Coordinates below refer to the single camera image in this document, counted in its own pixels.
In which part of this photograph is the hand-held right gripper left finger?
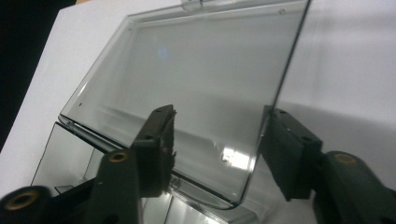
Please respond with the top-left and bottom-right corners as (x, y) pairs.
(83, 105), (177, 224)

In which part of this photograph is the white board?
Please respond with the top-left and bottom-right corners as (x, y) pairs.
(0, 0), (396, 224)

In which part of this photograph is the clear plastic compartment box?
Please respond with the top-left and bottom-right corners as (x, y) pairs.
(31, 0), (312, 224)

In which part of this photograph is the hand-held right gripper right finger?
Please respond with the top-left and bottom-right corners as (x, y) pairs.
(260, 105), (396, 224)

